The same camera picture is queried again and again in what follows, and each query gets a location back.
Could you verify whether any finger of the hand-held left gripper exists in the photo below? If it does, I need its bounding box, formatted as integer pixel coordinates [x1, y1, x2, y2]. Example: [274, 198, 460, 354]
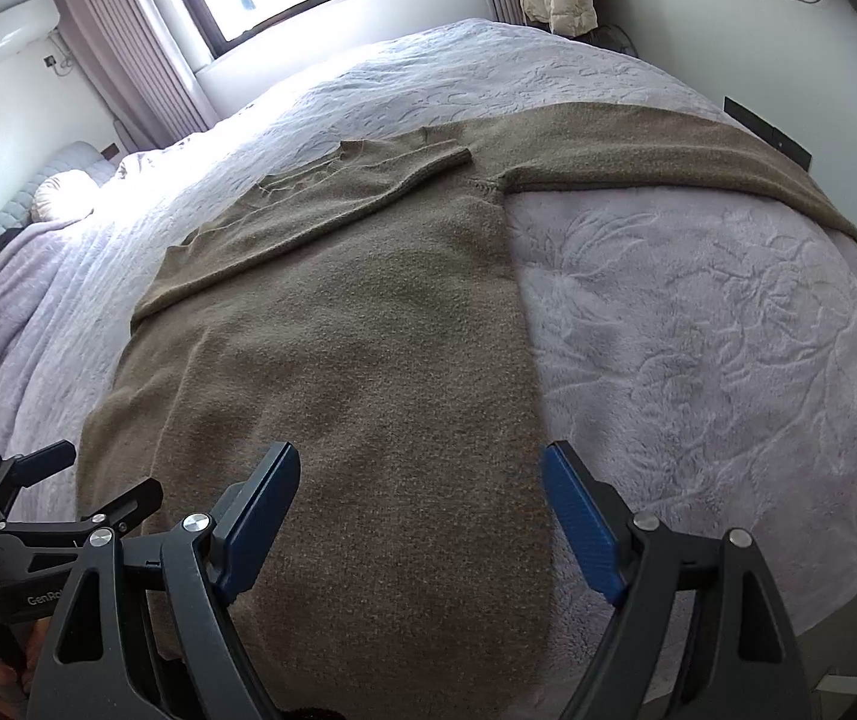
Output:
[85, 477, 167, 539]
[0, 440, 77, 527]

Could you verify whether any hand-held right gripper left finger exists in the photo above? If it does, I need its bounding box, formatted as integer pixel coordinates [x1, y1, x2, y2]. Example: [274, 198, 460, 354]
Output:
[27, 441, 302, 720]

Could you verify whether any lavender embossed bed blanket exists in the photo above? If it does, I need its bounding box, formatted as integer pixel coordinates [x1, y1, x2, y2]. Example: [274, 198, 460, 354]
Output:
[0, 15, 857, 698]

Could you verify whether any wide lavender pleated curtain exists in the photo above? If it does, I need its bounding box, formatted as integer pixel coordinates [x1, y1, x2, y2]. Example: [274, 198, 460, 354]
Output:
[49, 0, 220, 158]

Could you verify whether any brown knit sweater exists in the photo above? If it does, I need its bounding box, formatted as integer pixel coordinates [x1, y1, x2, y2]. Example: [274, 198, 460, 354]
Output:
[76, 101, 857, 720]

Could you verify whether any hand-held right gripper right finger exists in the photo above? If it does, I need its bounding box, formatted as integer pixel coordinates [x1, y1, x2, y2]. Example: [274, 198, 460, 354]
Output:
[540, 441, 812, 720]

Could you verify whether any white wall air conditioner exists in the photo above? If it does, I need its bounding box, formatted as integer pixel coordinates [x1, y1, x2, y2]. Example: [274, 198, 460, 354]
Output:
[0, 0, 62, 87]

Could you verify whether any grey padded headboard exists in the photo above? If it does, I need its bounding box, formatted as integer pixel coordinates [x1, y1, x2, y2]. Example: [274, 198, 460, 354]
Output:
[0, 141, 118, 241]

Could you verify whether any pale pink pillow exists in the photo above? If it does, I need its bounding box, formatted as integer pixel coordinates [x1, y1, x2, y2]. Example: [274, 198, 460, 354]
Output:
[31, 169, 100, 224]

